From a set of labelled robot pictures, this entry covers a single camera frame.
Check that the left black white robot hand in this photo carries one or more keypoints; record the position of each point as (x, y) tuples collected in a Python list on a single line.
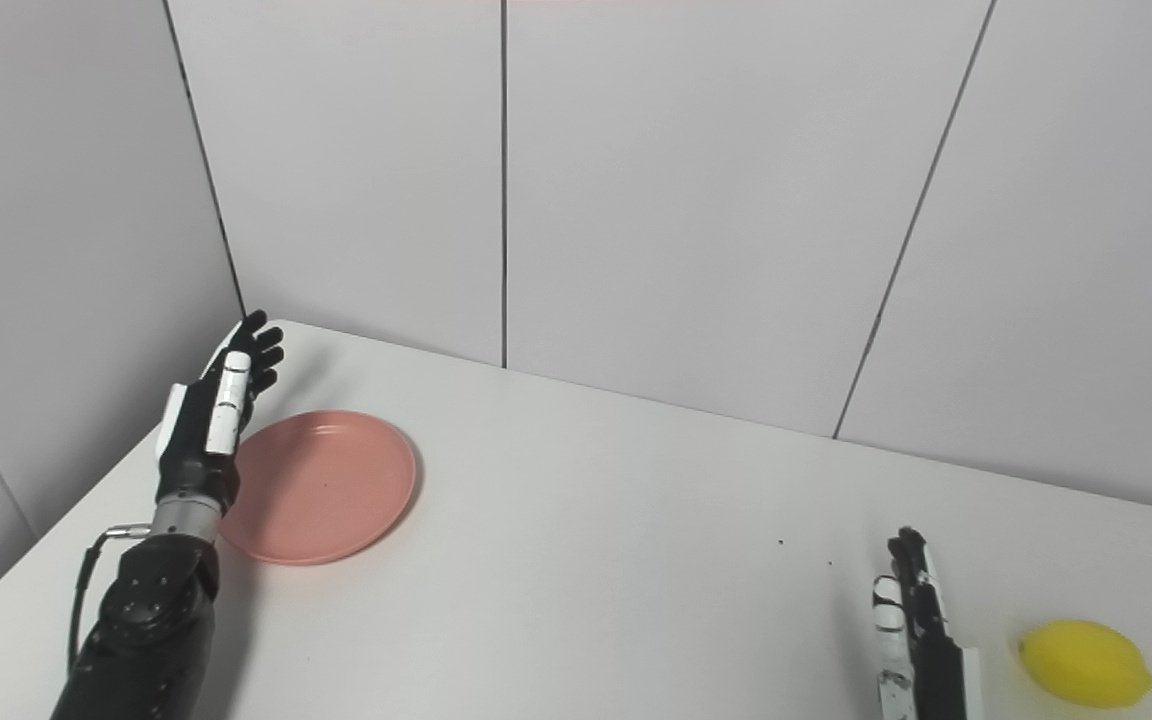
[(211, 420)]

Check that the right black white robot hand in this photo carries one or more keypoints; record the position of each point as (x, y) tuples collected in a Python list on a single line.
[(921, 640)]

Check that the pink plate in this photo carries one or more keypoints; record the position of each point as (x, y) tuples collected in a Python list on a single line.
[(321, 487)]

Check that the yellow lemon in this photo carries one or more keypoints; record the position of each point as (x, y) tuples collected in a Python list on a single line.
[(1086, 663)]

